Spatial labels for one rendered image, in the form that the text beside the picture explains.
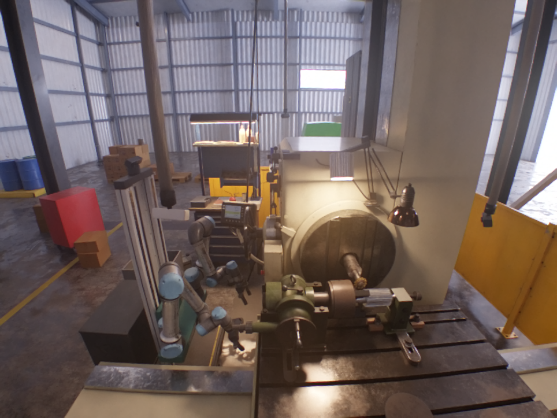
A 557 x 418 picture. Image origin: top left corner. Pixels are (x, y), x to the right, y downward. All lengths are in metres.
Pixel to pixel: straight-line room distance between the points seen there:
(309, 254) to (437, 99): 1.07
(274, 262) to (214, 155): 2.41
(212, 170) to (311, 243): 2.50
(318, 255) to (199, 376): 0.96
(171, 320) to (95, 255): 3.08
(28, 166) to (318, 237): 9.26
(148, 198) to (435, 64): 1.78
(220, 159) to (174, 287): 2.53
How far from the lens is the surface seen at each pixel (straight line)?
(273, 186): 1.89
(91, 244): 4.45
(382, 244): 1.57
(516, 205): 6.77
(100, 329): 2.04
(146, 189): 1.75
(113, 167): 9.53
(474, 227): 3.82
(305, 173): 1.42
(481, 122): 1.79
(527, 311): 3.43
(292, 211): 1.47
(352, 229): 1.45
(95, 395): 1.90
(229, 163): 3.63
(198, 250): 1.90
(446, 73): 1.65
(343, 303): 1.32
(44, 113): 5.94
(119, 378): 1.86
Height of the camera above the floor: 2.10
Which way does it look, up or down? 21 degrees down
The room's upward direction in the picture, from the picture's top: straight up
